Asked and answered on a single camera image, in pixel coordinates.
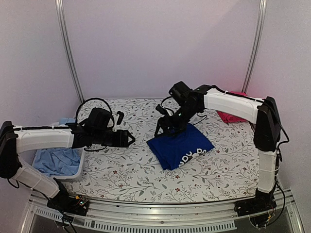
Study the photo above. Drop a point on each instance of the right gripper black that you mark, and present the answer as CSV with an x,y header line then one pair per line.
x,y
164,120

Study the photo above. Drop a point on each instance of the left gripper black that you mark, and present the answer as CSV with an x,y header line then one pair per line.
x,y
122,140

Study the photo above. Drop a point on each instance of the blue printed t-shirt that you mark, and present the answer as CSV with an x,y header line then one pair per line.
x,y
174,151

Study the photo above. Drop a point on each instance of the light blue shirt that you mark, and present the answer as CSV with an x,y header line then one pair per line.
x,y
56,160

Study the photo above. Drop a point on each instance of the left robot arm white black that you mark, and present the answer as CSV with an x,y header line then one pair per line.
x,y
17,139

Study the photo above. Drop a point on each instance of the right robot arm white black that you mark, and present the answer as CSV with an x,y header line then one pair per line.
x,y
262,113

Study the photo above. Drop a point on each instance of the white plastic laundry basket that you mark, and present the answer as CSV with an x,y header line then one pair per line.
x,y
77,170

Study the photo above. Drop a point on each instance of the folded pink garment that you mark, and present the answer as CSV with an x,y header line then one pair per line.
x,y
228,118

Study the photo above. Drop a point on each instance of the floral table mat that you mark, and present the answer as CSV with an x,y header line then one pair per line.
x,y
229,171

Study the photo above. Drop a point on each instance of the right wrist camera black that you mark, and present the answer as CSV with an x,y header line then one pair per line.
x,y
179,92

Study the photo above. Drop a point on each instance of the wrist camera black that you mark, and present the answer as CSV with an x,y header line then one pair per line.
x,y
99,119
179,92

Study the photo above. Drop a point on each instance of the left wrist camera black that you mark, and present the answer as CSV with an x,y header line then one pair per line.
x,y
99,119

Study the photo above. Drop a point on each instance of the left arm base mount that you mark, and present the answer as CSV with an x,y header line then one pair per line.
x,y
63,203

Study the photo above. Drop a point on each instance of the aluminium front rail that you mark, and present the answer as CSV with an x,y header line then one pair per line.
x,y
109,216

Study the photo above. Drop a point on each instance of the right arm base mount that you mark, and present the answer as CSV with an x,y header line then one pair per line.
x,y
260,203

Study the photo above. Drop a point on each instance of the right aluminium corner post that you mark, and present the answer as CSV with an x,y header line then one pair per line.
x,y
256,44

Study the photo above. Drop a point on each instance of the aluminium corner post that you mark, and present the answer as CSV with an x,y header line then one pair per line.
x,y
256,44
68,52

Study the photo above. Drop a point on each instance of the left aluminium corner post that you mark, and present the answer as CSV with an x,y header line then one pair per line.
x,y
68,52

